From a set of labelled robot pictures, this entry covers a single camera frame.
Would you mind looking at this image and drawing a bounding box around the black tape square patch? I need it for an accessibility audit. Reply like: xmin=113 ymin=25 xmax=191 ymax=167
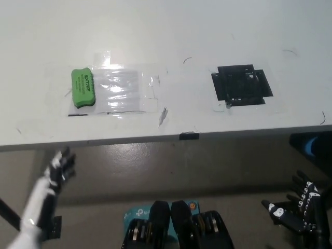
xmin=211 ymin=64 xmax=274 ymax=106

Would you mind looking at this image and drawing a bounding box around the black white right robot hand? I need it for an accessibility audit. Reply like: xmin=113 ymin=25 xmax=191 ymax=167
xmin=261 ymin=170 xmax=324 ymax=236

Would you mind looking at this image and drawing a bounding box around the black floor tape marker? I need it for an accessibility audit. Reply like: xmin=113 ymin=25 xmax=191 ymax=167
xmin=48 ymin=215 xmax=62 ymax=239

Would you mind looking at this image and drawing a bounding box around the teal network device box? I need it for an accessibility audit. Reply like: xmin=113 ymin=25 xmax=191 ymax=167
xmin=123 ymin=200 xmax=200 ymax=237

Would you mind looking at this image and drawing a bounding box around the green whiteboard eraser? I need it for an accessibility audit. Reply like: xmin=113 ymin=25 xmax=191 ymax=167
xmin=71 ymin=67 xmax=97 ymax=109

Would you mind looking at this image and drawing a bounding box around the clear tape sheet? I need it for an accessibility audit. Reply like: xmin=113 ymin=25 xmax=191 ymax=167
xmin=93 ymin=51 xmax=169 ymax=115

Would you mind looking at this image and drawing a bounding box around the small black tape piece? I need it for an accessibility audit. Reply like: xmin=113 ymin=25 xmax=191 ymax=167
xmin=179 ymin=132 xmax=200 ymax=141

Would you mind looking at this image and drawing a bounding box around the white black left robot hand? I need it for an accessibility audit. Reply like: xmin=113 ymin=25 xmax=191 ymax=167
xmin=5 ymin=146 xmax=76 ymax=249

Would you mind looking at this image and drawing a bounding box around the black and blue object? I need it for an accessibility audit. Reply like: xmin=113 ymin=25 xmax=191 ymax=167
xmin=289 ymin=132 xmax=332 ymax=167

